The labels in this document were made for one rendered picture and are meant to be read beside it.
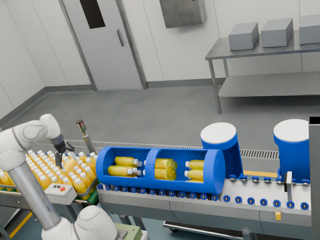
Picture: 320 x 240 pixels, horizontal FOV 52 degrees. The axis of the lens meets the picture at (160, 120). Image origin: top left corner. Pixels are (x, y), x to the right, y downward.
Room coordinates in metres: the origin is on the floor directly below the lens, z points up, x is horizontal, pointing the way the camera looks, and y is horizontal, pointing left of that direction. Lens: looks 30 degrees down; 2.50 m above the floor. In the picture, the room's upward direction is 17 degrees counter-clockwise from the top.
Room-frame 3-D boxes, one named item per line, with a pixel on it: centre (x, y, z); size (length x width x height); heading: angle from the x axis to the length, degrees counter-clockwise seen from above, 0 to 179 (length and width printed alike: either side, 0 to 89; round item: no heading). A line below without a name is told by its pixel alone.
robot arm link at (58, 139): (1.99, 0.72, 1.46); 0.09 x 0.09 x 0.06
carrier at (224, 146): (2.13, -0.41, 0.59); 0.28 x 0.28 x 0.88
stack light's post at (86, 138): (2.58, 0.68, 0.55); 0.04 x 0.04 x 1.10; 60
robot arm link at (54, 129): (1.99, 0.73, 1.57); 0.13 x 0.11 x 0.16; 101
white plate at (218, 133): (2.13, -0.41, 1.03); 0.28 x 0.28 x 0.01
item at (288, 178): (1.41, -0.62, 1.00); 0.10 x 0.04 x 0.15; 150
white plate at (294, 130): (1.88, -0.91, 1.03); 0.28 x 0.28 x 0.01
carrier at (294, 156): (1.88, -0.91, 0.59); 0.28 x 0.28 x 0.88
